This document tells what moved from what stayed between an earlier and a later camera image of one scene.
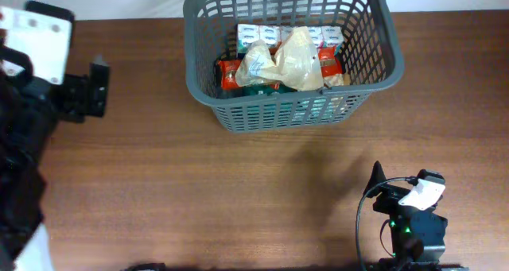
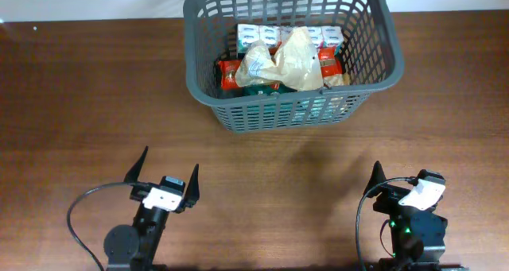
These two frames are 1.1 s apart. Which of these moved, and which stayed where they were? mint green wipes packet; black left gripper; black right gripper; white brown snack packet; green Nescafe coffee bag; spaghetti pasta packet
Moved: spaghetti pasta packet; black left gripper
Stayed: white brown snack packet; black right gripper; green Nescafe coffee bag; mint green wipes packet
